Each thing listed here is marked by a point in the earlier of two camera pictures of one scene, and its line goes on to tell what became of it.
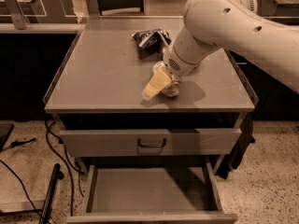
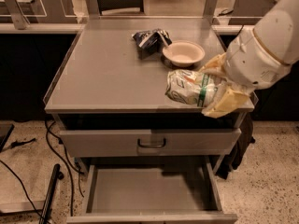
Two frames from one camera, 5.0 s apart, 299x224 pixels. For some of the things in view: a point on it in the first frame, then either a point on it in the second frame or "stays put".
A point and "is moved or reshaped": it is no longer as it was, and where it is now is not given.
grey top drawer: (150, 143) stays put
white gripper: (176, 63) -> (252, 60)
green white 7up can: (174, 87) is moved or reshaped
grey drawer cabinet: (152, 159) stays put
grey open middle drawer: (152, 193) stays put
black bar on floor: (56, 175) stays put
